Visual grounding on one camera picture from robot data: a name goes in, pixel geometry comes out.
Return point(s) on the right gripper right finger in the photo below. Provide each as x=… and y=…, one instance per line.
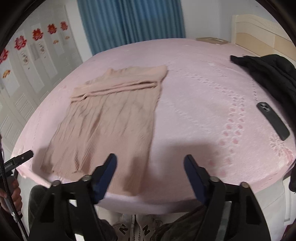
x=232, y=212

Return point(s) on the beige knitted sweater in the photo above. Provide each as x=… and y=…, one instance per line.
x=111, y=114

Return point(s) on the cream wooden headboard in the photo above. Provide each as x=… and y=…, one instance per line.
x=261, y=37

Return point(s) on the white wardrobe with red decals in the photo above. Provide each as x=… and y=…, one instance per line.
x=39, y=55

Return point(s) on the cardboard box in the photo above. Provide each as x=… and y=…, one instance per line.
x=212, y=40

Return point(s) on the black smartphone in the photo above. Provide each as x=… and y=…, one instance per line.
x=275, y=121

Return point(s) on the blue curtain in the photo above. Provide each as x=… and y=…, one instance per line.
x=110, y=24

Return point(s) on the pink bed cover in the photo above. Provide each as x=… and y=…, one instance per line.
x=208, y=109

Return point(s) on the left hand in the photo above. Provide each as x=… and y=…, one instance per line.
x=16, y=197

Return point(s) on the white sneakers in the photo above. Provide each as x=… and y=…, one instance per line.
x=137, y=227

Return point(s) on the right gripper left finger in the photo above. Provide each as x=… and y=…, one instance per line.
x=53, y=222

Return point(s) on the black puffer jacket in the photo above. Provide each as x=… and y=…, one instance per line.
x=276, y=74

